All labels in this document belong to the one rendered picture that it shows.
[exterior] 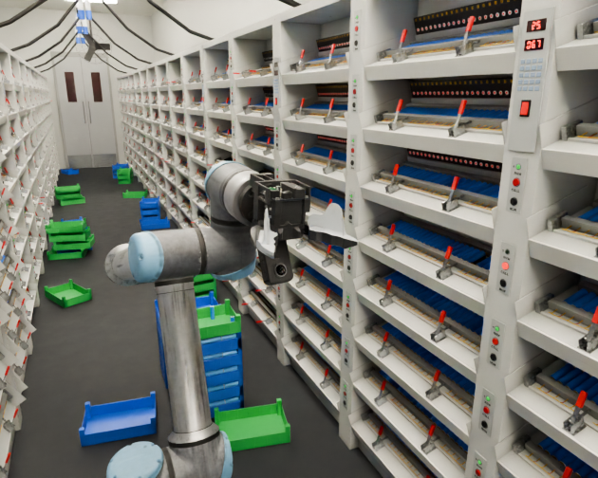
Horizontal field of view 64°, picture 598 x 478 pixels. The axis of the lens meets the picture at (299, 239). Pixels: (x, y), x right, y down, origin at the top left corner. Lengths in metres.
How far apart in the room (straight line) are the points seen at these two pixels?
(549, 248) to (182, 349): 0.99
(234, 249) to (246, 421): 1.47
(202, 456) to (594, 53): 1.34
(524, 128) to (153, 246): 0.79
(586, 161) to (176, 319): 1.09
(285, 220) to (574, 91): 0.70
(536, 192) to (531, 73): 0.24
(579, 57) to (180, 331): 1.17
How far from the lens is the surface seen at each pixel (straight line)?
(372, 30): 1.68
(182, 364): 1.47
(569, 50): 1.11
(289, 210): 0.72
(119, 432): 2.30
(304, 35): 2.34
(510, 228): 1.19
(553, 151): 1.11
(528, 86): 1.15
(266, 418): 2.31
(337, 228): 0.71
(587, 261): 1.09
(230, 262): 0.91
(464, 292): 1.33
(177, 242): 0.88
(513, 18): 1.44
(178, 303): 1.45
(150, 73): 6.38
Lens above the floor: 1.40
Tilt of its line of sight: 17 degrees down
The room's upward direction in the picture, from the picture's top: straight up
